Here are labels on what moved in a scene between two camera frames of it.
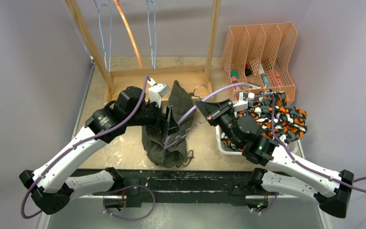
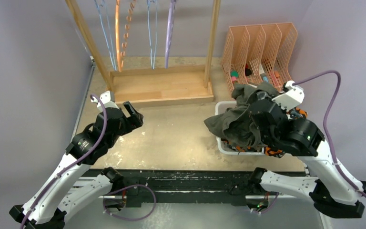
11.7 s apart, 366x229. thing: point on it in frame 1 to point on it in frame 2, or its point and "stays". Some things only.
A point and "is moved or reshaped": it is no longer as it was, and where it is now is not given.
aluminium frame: [188, 212] stays
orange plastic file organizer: [260, 55] stays
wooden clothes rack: [149, 82] stays
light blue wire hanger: [100, 25] is moved or reshaped
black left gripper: [172, 126] to [132, 122]
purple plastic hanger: [180, 137] to [169, 31]
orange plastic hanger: [141, 67] to [120, 60]
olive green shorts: [171, 150] is moved or reshaped
